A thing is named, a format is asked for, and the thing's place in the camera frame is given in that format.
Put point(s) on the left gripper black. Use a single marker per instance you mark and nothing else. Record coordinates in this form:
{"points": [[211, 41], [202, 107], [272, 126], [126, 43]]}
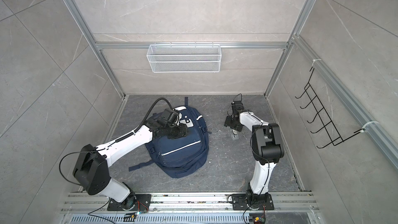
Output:
{"points": [[183, 131]]}

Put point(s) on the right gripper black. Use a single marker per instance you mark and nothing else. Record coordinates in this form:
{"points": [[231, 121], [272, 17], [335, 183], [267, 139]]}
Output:
{"points": [[228, 123]]}

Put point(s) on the small clear plastic object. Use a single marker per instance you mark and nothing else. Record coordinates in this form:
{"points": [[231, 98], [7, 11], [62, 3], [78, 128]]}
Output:
{"points": [[234, 134]]}

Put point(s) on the navy blue student backpack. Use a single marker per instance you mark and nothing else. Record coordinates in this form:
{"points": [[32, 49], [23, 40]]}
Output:
{"points": [[182, 156]]}

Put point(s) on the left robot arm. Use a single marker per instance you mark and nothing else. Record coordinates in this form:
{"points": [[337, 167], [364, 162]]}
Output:
{"points": [[91, 170]]}

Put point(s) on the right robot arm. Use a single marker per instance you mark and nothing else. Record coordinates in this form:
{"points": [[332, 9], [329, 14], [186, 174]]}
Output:
{"points": [[266, 146]]}

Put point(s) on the white wire mesh basket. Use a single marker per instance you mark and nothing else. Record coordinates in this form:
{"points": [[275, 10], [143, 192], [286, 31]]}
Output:
{"points": [[189, 58]]}

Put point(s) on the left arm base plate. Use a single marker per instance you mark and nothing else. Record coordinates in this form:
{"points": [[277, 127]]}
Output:
{"points": [[136, 203]]}

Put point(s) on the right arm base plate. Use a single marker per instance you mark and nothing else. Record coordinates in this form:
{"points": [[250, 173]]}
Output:
{"points": [[242, 202]]}

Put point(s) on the aluminium front rail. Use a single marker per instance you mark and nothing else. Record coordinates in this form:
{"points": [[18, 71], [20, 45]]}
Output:
{"points": [[193, 208]]}

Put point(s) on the black wire hook rack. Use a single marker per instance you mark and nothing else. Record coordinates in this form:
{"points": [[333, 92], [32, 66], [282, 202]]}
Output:
{"points": [[322, 115]]}

